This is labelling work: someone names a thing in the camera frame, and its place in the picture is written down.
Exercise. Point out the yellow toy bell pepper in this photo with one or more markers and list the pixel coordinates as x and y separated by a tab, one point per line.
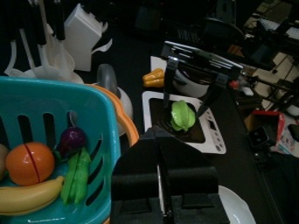
154	78

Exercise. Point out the teal plastic basket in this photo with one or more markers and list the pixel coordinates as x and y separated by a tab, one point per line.
47	96

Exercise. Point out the green toy pea pod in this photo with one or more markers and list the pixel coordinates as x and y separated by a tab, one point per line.
76	178

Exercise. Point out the toy orange with cut line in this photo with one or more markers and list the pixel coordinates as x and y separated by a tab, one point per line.
29	163

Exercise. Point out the white toy pot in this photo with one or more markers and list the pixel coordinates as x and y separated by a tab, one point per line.
191	86

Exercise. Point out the green toy star fruit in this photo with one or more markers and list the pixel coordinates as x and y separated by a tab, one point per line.
183	115

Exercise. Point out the yellow toy banana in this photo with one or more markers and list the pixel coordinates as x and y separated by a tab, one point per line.
23	197

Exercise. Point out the white knife block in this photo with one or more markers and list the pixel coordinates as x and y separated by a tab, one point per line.
82	38

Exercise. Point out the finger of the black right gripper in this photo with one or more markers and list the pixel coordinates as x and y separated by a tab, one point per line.
170	81
214	93

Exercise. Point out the black power adapter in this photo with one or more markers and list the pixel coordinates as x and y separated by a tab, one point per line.
259	136

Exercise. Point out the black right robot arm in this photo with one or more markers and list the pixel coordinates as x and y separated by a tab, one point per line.
223	33

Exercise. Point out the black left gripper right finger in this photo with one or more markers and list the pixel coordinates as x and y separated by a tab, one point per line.
191	175

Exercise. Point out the purple toy eggplant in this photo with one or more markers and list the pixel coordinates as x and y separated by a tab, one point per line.
72	139

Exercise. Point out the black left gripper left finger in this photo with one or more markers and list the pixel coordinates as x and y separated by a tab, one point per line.
134	175

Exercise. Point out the white plate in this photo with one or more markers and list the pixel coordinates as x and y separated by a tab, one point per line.
235	207

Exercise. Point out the red cardboard box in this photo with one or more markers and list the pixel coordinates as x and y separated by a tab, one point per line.
268	116

